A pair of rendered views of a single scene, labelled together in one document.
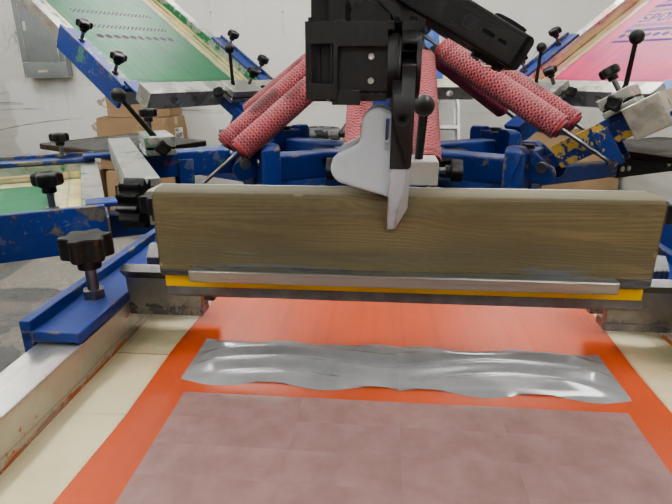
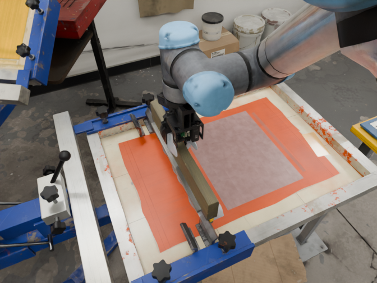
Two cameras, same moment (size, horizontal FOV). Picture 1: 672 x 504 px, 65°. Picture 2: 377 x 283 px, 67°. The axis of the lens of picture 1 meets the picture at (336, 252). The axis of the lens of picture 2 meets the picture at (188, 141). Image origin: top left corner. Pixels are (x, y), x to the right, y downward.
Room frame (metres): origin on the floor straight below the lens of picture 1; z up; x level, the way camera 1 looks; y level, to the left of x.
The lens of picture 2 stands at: (0.65, 0.41, 1.69)
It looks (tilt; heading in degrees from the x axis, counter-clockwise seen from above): 48 degrees down; 241
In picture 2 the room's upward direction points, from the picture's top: straight up
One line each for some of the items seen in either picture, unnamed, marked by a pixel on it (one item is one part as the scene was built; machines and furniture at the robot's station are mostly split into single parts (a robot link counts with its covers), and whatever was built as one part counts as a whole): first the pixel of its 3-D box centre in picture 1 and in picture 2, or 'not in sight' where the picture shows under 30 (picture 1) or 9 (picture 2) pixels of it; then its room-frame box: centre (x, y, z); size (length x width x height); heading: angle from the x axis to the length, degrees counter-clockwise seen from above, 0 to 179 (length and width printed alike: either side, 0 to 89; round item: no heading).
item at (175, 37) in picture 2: not in sight; (179, 55); (0.42, -0.03, 1.39); 0.09 x 0.08 x 0.11; 84
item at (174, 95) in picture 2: not in sight; (181, 86); (0.42, -0.03, 1.31); 0.08 x 0.08 x 0.05
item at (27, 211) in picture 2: not in sight; (37, 213); (0.82, -0.09, 1.02); 0.17 x 0.06 x 0.05; 175
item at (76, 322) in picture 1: (137, 288); (194, 267); (0.52, 0.22, 0.98); 0.30 x 0.05 x 0.07; 175
